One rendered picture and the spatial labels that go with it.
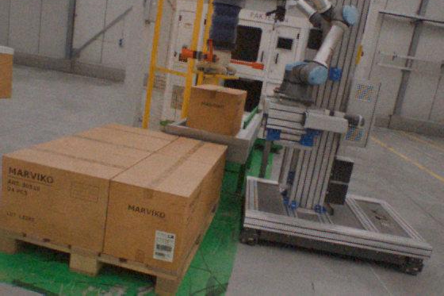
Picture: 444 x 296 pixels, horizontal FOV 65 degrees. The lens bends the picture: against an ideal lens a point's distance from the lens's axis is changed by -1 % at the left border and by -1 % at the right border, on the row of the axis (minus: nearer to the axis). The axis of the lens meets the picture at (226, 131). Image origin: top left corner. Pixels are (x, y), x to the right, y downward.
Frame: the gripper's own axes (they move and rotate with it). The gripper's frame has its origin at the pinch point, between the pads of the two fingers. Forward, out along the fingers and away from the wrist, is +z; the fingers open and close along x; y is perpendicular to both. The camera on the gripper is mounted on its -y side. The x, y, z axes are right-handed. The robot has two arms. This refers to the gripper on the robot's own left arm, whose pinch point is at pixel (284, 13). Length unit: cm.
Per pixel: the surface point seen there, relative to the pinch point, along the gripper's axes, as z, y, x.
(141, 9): -4, -132, 149
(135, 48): 34, -134, 150
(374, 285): 152, 86, -12
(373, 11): -75, 149, 335
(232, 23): 5, -32, 54
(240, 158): 107, -9, 67
